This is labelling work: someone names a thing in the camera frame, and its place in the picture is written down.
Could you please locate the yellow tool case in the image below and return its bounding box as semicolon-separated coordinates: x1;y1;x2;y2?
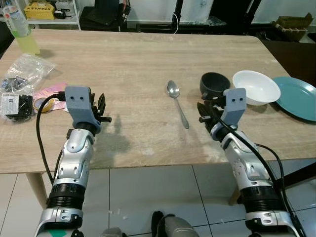
24;0;56;20

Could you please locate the green drink bottle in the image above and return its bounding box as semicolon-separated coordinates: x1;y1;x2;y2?
2;0;41;56

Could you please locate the clear bag of parts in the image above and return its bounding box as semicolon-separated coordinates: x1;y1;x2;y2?
0;53;56;97

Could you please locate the blue-green round plate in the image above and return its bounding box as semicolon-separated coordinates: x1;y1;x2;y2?
272;76;316;122

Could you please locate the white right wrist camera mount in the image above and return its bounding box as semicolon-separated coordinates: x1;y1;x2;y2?
221;88;247;130

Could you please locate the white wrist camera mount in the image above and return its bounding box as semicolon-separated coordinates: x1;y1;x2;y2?
65;85;103;135
221;88;247;130

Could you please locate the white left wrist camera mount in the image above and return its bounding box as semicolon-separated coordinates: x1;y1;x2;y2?
65;85;103;135

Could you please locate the yellow tape roll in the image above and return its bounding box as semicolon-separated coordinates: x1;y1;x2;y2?
34;96;57;113

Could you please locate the white bowl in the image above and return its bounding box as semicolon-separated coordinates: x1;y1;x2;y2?
232;70;281;106

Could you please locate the light wooden table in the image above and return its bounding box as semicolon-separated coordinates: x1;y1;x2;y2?
0;28;316;208

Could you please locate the white shelf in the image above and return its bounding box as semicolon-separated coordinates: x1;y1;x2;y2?
0;0;81;30

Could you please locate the black adapter white label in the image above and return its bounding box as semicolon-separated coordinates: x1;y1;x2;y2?
0;91;34;121

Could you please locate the black chair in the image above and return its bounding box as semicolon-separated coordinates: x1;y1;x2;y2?
79;0;129;31

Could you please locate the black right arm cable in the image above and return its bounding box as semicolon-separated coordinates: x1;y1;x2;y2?
210;111;308;237

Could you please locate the black display stand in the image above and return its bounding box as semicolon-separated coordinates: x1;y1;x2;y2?
168;0;265;42

